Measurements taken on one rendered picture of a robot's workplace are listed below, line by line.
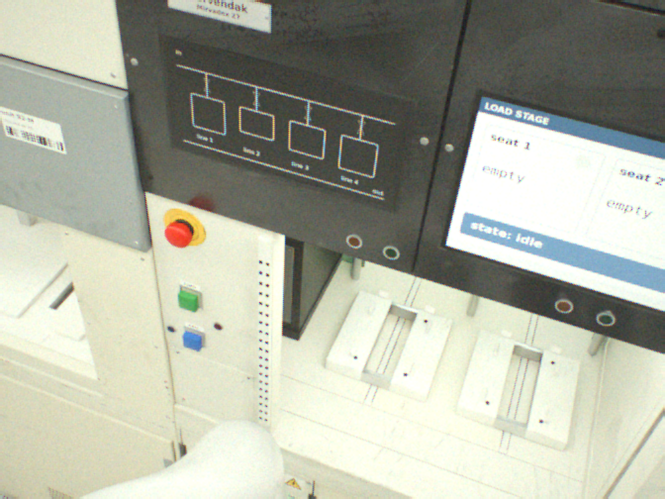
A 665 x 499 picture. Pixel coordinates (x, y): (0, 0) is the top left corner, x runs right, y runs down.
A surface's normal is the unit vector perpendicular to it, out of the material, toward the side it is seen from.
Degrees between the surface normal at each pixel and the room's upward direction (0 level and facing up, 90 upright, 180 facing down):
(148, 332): 90
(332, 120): 90
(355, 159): 90
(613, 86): 90
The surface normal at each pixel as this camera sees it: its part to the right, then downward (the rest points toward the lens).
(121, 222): -0.35, 0.63
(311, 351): 0.07, -0.72
